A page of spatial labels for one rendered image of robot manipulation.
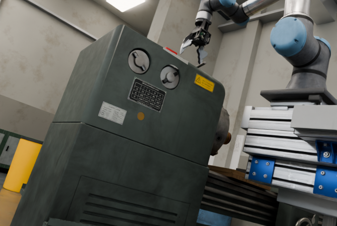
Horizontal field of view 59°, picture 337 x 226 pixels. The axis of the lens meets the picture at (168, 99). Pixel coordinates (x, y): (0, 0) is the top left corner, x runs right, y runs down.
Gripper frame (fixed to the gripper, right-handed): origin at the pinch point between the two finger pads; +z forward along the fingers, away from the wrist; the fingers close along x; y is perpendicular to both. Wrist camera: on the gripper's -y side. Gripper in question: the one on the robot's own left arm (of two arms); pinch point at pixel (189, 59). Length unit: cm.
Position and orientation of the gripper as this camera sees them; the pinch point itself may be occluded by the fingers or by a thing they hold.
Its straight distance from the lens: 145.9
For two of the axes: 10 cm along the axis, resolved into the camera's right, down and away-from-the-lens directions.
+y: 5.5, -0.7, -8.3
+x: 7.9, 3.7, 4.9
